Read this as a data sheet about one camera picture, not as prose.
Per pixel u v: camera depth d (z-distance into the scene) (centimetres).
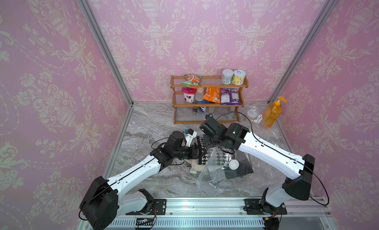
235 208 76
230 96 100
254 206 73
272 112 95
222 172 76
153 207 73
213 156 67
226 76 89
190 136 72
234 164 74
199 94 97
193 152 67
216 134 52
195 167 79
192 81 88
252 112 105
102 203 40
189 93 95
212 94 101
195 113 112
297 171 41
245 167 77
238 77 88
